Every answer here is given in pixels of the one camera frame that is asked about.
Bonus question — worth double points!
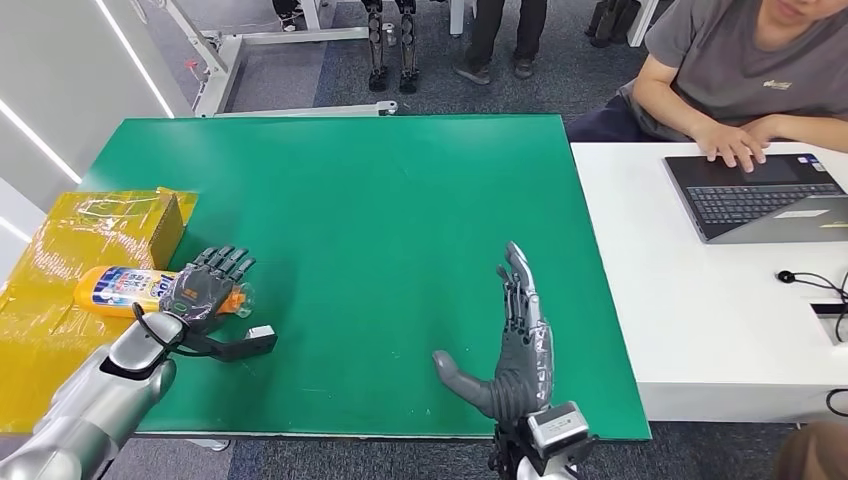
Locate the black and silver humanoid robot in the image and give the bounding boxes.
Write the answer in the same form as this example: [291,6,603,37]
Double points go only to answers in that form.
[362,0,421,95]

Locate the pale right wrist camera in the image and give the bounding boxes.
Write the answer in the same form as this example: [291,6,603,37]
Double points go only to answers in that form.
[525,401,592,460]

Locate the white gantry frame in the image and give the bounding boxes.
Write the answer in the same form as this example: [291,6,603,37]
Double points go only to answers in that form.
[132,0,400,120]

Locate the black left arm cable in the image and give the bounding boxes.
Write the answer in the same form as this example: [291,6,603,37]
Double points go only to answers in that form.
[130,302,197,360]

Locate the yellow taped cardboard box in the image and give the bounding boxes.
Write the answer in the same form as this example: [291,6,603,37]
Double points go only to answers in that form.
[0,186,199,436]

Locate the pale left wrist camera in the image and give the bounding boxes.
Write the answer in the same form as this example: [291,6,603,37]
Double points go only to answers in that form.
[188,323,280,364]

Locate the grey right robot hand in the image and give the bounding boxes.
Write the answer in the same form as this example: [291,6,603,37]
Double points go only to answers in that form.
[431,241,556,425]

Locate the orange bottle with printed label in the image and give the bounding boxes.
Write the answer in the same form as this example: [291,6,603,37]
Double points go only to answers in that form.
[72,264,254,320]

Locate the dark grey laptop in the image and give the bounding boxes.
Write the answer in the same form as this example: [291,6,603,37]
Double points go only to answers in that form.
[663,152,848,246]

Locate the black cable with round puck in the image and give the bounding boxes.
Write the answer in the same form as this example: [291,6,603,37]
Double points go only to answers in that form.
[776,269,848,346]

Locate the person's right hand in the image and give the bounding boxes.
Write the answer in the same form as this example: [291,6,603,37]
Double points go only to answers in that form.
[691,120,771,175]

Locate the person's left hand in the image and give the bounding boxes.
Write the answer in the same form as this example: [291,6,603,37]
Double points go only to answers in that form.
[740,113,788,150]

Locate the person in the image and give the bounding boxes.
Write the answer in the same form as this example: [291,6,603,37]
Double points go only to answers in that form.
[771,422,848,480]
[270,0,305,33]
[452,0,550,87]
[566,0,848,176]

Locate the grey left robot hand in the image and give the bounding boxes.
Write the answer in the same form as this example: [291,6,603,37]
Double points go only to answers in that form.
[158,245,258,336]

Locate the white wall light strip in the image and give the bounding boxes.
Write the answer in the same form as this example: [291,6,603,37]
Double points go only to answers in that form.
[92,0,176,120]
[0,97,84,185]

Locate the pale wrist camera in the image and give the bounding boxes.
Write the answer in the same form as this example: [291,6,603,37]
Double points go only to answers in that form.
[188,323,280,364]
[525,401,592,460]

